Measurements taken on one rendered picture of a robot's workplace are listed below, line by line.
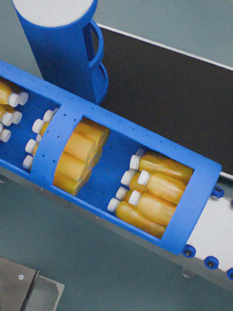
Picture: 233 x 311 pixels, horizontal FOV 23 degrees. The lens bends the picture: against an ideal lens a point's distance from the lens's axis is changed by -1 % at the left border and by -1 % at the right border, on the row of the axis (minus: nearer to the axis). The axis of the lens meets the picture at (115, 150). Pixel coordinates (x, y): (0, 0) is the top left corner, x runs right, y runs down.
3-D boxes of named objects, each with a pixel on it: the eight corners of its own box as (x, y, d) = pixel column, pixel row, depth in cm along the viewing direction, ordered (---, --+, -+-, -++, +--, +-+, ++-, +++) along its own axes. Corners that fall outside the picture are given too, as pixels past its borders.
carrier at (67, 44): (64, 124, 271) (118, 97, 274) (32, 42, 187) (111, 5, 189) (38, 73, 278) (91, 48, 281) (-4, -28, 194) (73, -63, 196)
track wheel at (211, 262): (219, 263, 171) (221, 259, 172) (206, 256, 171) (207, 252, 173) (214, 273, 174) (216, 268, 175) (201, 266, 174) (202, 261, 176)
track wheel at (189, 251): (196, 252, 172) (198, 248, 173) (183, 245, 172) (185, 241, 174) (192, 261, 175) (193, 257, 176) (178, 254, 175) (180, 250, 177)
